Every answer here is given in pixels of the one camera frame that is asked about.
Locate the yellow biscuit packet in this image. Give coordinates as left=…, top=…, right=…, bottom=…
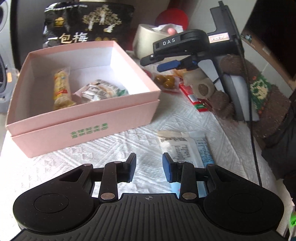
left=53, top=67, right=76, bottom=110

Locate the cream tissue box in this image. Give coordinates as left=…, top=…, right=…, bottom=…
left=132, top=24, right=183, bottom=59

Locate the red green sachet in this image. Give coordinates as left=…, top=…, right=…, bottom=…
left=179, top=83, right=209, bottom=113

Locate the green plums vacuum pack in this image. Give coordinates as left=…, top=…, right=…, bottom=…
left=152, top=74, right=181, bottom=92

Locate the black plum snack bag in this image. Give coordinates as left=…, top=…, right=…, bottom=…
left=43, top=1, right=134, bottom=49

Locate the black cable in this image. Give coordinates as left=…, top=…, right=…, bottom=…
left=238, top=39, right=263, bottom=187

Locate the pink tissue box ornament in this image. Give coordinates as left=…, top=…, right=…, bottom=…
left=167, top=28, right=177, bottom=36

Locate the pink cardboard box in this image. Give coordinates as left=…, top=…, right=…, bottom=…
left=6, top=41, right=161, bottom=158

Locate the grey white snack packet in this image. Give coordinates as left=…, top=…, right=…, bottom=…
left=74, top=79, right=128, bottom=102

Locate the white textured table cloth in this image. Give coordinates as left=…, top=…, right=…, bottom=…
left=0, top=49, right=295, bottom=237

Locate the black television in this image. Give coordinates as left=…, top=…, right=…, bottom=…
left=242, top=0, right=295, bottom=81

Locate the white blue snack packet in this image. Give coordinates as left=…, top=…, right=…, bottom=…
left=157, top=131, right=215, bottom=197

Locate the red round object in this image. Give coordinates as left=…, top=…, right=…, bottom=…
left=154, top=8, right=189, bottom=30

